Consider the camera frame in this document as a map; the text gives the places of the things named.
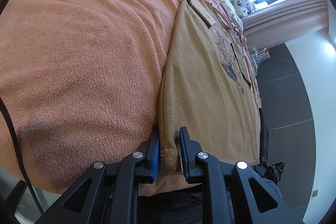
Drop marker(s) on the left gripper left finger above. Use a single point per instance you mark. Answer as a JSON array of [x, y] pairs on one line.
[[107, 193]]

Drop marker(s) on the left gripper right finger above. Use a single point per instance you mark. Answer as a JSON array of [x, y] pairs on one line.
[[231, 193]]

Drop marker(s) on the tan brown t-shirt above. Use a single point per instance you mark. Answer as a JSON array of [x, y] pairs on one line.
[[209, 86]]

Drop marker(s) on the beige curtain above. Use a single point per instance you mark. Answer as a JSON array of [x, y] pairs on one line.
[[285, 21]]

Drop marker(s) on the orange fleece blanket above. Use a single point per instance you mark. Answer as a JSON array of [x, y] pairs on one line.
[[81, 80]]

